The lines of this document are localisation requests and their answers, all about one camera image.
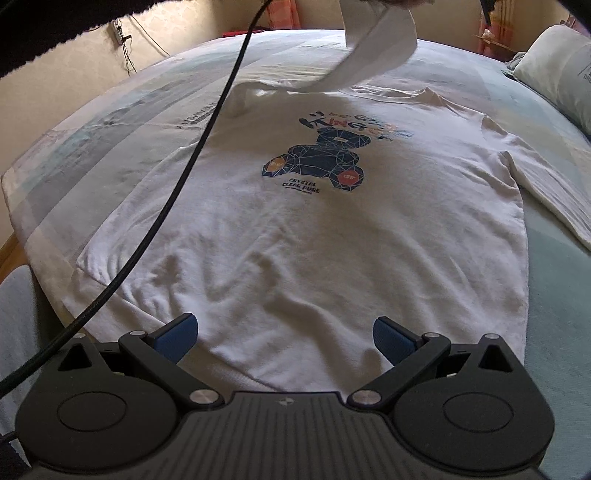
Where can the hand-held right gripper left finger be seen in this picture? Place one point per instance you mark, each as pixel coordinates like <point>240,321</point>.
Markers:
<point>178,339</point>

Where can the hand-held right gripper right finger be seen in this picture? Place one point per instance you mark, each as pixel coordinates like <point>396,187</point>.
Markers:
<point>392,339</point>

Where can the white printed sweatshirt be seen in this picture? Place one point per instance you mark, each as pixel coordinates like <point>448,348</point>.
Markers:
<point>323,230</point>

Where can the orange checked curtain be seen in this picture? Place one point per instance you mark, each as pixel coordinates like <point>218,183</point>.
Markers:
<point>503,27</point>
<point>288,14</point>

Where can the wooden side table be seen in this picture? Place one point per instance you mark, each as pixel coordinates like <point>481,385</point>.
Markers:
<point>491,44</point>

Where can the grey cloth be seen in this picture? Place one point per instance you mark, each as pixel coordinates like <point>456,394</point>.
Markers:
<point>516,62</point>

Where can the pale printed pillow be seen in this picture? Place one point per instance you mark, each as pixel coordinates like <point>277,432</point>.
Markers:
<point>563,74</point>

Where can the pastel patchwork bedsheet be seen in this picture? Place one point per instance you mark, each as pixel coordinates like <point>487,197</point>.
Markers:
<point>138,106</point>

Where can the red cloth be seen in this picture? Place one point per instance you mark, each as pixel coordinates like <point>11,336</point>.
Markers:
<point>244,33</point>

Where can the wall power strip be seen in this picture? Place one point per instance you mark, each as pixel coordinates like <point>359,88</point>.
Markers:
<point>117,33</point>

